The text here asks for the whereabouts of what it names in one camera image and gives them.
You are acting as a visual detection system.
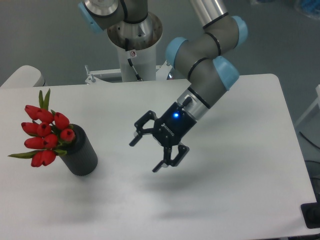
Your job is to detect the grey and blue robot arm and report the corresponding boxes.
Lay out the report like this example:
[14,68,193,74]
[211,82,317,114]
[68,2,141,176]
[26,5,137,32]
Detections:
[78,0,248,172]

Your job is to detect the red tulip bouquet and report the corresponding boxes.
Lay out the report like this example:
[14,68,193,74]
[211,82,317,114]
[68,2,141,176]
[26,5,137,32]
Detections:
[9,90,78,168]

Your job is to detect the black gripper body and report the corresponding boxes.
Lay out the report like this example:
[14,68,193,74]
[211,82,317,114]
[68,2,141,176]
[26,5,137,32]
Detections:
[152,102,196,148]

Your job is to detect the black device at table edge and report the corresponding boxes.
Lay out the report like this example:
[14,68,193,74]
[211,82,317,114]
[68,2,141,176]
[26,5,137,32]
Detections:
[300,202,320,229]

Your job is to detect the white furniture frame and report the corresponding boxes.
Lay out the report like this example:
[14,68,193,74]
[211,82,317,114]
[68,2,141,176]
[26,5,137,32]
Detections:
[294,85,320,131]

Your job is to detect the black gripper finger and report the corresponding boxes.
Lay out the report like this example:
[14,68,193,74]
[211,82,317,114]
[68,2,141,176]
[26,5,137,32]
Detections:
[152,141,190,173]
[128,110,158,147]

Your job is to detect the white chair back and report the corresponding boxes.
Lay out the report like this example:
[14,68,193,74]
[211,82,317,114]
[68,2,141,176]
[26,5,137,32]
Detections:
[0,65,47,89]

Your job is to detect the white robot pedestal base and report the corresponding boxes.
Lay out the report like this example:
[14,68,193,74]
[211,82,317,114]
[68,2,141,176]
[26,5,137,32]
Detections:
[84,12,176,85]

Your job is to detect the black ribbed cylindrical vase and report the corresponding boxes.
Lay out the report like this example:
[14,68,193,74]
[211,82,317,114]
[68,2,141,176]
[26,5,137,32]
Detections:
[60,124,98,176]

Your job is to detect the black pedestal cable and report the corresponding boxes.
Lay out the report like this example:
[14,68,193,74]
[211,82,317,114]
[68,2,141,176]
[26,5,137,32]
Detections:
[124,37,143,82]

